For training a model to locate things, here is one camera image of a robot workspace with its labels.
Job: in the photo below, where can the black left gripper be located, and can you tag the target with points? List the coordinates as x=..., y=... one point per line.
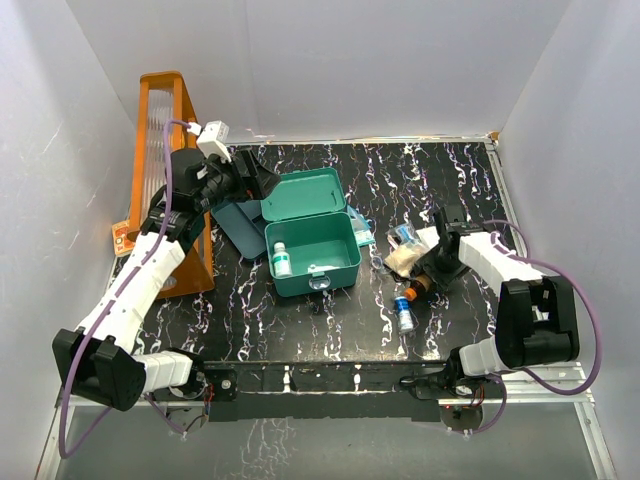
x=258, y=183

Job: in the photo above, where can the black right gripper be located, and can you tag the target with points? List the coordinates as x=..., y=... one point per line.
x=441, y=280

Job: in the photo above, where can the brown orange-cap bottle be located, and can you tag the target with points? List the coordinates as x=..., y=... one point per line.
x=418, y=286

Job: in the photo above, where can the beige gauze bag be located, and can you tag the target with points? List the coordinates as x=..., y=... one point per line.
x=403, y=258

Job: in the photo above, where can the white medicine bottle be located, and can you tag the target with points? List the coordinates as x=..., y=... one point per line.
x=282, y=266

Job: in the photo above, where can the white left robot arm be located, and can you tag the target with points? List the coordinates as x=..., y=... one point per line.
x=96, y=360

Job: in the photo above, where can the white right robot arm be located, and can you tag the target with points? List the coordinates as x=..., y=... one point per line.
x=536, y=320

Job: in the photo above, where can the teal medicine box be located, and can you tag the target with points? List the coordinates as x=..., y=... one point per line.
x=307, y=211

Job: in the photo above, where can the dark teal inner tray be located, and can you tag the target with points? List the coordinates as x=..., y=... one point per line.
x=244, y=225

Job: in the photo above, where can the clear bag blue item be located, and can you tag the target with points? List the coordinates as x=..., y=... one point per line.
x=401, y=234

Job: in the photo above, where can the white blue bandage roll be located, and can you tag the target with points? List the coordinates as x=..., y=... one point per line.
x=404, y=317

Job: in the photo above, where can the teal wipe packet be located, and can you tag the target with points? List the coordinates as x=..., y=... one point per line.
x=361, y=228

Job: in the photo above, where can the orange wooden rack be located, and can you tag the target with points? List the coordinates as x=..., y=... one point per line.
x=163, y=95

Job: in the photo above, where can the orange card box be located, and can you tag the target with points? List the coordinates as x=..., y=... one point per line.
x=122, y=245

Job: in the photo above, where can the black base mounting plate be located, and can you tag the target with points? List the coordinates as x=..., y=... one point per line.
x=233, y=391

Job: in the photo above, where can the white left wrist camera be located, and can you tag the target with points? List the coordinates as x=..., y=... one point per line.
x=212, y=141

